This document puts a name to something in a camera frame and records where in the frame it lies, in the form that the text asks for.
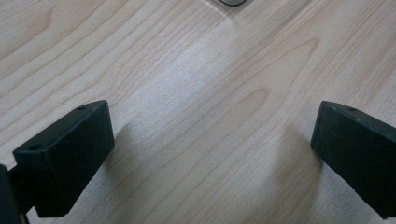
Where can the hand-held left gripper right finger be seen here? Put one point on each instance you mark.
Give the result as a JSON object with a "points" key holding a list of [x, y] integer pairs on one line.
{"points": [[361, 149]]}

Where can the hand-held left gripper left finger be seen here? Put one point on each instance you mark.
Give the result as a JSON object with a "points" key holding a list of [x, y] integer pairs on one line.
{"points": [[65, 158]]}

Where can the grey object with dark rim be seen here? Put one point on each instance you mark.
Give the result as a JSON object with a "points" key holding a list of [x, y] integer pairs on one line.
{"points": [[232, 3]]}

